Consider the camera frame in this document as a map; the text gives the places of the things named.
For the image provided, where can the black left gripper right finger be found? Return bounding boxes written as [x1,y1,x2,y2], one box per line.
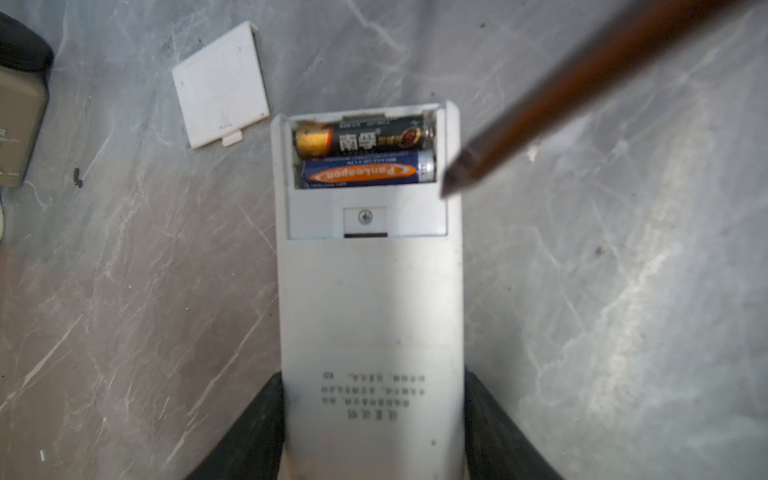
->
[464,370,562,480]

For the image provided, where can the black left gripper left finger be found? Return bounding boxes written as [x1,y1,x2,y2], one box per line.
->
[186,371,285,480]

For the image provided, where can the white air conditioner remote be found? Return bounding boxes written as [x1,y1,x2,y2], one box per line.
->
[271,115,465,479]

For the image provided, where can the white battery cover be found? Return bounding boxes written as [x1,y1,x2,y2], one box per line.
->
[172,21,270,149]

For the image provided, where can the black yellow handled screwdriver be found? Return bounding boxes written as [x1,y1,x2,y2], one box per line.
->
[440,0,745,198]

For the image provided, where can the blue orange AA battery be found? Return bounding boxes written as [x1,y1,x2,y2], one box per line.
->
[297,150,437,189]

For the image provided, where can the black gold AA battery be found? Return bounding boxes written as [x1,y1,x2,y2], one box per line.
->
[293,114,436,159]

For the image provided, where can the beige black small bottle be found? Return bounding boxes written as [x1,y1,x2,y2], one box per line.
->
[1,13,54,188]

